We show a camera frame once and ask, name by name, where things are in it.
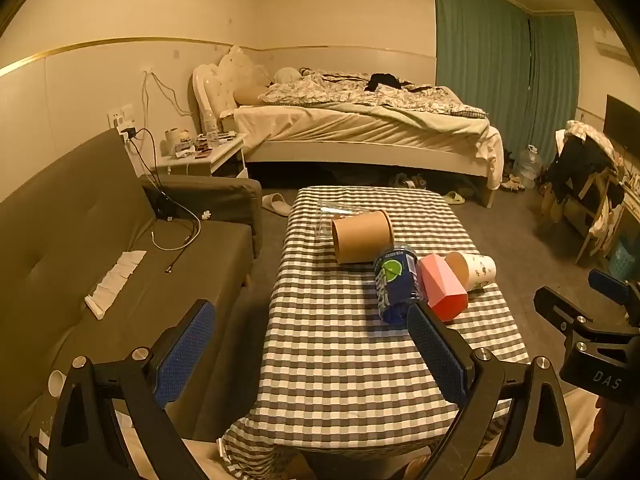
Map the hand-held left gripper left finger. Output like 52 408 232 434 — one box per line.
45 299 217 480

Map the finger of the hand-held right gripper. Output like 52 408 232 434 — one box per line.
588 268 640 322
533 286 589 334

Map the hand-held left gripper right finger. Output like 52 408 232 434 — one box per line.
406 302 591 480

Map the pink faceted cup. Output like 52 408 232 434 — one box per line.
417 254 469 322

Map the white patterned paper cup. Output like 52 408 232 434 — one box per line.
444 251 497 292

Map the brown paper cup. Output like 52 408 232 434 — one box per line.
331 209 396 266

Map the clear plastic cup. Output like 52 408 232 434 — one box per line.
316 200 367 242

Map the blue plastic basket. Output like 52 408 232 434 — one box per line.
607 237 636 282

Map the wooden chair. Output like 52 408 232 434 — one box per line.
539 120 627 267

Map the blue soda can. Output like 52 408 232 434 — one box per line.
372 243 426 325

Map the white folded cloth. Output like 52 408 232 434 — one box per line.
83 249 148 320

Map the table with checkered cloth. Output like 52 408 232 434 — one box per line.
220 186 531 480

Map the dark jacket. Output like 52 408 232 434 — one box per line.
542 135 619 202

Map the clear water jug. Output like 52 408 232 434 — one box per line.
517 143 544 187

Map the grey sofa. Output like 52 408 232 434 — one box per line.
0 127 264 461

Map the black television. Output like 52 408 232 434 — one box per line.
603 93 640 154

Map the beige slipper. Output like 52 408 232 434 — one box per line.
262 192 292 217

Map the white nightstand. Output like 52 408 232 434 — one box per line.
151 132 250 180

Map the white air conditioner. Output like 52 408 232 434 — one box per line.
592 25 634 64

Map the white bed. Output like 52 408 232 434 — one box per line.
192 45 504 209

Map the green curtain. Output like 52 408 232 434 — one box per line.
432 0 581 162

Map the black garment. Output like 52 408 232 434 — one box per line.
366 73 402 94

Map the floral blanket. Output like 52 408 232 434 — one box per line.
257 70 489 119

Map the cream pillow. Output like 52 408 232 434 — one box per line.
217 45 272 107

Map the white charging cable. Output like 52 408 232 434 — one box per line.
150 216 202 252

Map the black cable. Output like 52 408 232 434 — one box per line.
122 127 202 274

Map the white wall socket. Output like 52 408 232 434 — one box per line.
107 104 137 131

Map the white wall cable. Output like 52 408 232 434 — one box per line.
141 67 194 132

